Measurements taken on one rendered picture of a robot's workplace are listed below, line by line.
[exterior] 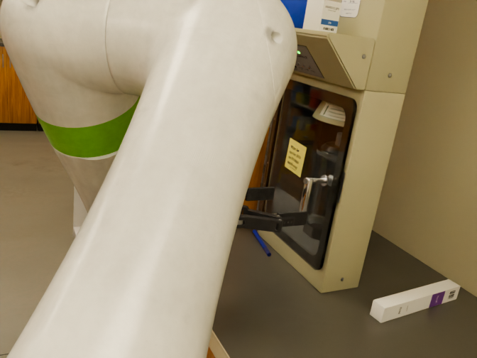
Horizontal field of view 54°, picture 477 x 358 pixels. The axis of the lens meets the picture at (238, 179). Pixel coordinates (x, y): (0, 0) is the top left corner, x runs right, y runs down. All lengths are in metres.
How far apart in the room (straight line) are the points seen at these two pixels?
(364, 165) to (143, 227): 0.81
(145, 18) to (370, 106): 0.66
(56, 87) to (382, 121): 0.72
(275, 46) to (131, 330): 0.25
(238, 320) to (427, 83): 0.86
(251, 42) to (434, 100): 1.09
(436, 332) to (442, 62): 0.72
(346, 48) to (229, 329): 0.58
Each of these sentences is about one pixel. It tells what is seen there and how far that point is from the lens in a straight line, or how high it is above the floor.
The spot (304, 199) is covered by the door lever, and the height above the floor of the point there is 1.16.
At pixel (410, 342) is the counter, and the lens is 1.06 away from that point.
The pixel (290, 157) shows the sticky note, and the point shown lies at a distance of 1.16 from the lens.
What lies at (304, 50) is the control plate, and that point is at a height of 1.47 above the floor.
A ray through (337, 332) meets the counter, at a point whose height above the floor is 0.94.
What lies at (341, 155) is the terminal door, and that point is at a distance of 1.01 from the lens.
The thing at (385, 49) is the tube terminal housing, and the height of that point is 1.49.
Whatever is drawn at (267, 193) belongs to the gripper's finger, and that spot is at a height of 1.15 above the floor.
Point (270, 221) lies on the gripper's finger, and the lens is 0.90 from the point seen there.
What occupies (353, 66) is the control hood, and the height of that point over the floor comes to 1.45.
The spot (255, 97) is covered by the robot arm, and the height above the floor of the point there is 1.45.
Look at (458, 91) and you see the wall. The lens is 1.38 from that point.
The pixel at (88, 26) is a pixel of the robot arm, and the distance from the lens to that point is 0.44.
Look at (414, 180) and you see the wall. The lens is 1.47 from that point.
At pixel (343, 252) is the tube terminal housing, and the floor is 1.04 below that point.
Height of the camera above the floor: 1.50
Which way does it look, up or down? 18 degrees down
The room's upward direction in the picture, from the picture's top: 8 degrees clockwise
